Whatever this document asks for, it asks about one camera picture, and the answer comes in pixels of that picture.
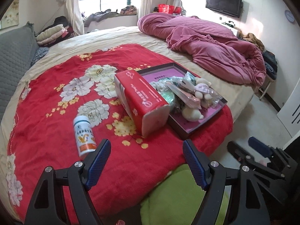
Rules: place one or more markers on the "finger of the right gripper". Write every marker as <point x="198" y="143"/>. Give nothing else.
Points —
<point x="260" y="147"/>
<point x="245" y="159"/>

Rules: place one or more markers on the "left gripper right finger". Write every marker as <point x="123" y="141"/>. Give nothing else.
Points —
<point x="246" y="204"/>

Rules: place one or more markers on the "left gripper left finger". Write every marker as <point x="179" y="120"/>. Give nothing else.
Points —
<point x="48" y="206"/>

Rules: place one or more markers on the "clear plastic bag pink item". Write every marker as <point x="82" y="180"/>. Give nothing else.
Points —
<point x="210" y="100"/>

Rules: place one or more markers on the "green white tissue pack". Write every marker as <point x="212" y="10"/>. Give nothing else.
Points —
<point x="169" y="97"/>

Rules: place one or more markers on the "leopard print scrunchie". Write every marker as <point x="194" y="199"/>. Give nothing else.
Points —
<point x="178" y="107"/>

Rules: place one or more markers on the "white floral scrunchie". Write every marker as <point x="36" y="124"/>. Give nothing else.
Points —
<point x="161" y="88"/>

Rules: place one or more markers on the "green fuzzy clothing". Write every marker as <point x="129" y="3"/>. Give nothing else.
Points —
<point x="176" y="200"/>

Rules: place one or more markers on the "pink shallow box tray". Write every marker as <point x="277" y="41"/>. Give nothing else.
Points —
<point x="189" y="120"/>

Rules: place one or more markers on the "beige bed sheet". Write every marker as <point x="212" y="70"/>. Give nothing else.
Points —
<point x="238" y="96"/>

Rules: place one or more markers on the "white orange vitamin bottle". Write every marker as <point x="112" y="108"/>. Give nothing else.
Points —
<point x="84" y="136"/>

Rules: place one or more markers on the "pink flat plastic packet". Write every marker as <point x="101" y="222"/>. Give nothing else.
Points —
<point x="190" y="100"/>

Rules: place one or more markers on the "red tissue box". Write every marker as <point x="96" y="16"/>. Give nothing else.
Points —
<point x="145" y="106"/>

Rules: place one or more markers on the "pink quilted duvet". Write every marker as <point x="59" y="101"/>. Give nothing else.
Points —
<point x="212" y="46"/>

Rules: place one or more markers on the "brown clothes on chair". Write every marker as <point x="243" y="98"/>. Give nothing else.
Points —
<point x="250" y="37"/>

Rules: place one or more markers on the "red floral blanket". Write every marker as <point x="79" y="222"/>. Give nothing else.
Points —
<point x="43" y="134"/>

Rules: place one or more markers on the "grey quilted headboard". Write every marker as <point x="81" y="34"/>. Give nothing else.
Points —
<point x="18" y="48"/>

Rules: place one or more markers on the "red bag on counter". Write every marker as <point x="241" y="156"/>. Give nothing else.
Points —
<point x="169" y="9"/>

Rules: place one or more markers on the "folded blankets stack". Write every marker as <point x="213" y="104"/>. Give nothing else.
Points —
<point x="59" y="31"/>

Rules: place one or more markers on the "clothes pile on windowsill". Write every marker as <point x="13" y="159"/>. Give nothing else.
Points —
<point x="102" y="15"/>

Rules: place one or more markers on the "white curtain left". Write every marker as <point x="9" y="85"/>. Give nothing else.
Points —
<point x="75" y="16"/>

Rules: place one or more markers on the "round wall clock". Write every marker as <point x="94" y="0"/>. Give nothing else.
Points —
<point x="289" y="16"/>

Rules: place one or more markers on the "black wall television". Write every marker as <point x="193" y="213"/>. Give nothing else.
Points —
<point x="231" y="8"/>

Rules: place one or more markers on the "floral wall painting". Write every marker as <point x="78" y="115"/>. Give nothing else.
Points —
<point x="11" y="16"/>

